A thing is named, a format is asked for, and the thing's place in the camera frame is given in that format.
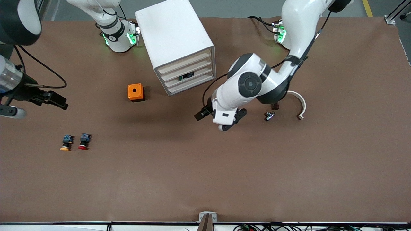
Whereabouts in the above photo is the white table edge rail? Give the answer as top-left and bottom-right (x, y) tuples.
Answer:
(0, 222), (411, 231)

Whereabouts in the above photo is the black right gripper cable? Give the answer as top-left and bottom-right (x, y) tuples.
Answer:
(13, 45), (67, 89)

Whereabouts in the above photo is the black left arm base cable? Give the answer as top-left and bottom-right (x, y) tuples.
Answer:
(248, 15), (277, 34)

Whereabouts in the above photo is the white curved plastic bracket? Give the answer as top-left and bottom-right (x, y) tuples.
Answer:
(287, 91), (307, 121)

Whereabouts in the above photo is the orange box with hole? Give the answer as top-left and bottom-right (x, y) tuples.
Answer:
(127, 83), (145, 102)

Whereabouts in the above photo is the grey metal mounting bracket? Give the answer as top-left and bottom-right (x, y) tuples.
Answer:
(199, 211), (217, 223)

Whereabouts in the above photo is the tangled black cable bundle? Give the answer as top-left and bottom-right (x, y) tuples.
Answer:
(233, 222), (411, 231)

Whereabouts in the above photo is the white drawer cabinet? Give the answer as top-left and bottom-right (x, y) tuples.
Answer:
(135, 0), (216, 97)

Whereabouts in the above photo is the red push button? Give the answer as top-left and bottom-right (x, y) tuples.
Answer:
(78, 133), (92, 150)

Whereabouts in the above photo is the yellow push button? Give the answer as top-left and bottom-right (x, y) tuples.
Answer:
(60, 135), (75, 151)

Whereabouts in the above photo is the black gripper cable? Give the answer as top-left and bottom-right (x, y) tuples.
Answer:
(13, 45), (67, 89)
(202, 11), (331, 111)

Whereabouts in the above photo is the aluminium frame profile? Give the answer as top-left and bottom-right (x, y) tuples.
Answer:
(384, 0), (411, 25)

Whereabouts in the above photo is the white plastic drawer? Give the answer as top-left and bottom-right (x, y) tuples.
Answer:
(158, 53), (212, 75)
(166, 74), (214, 95)
(161, 60), (213, 82)
(164, 67), (214, 89)

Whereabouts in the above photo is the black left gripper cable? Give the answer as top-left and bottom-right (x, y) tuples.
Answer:
(202, 11), (331, 111)

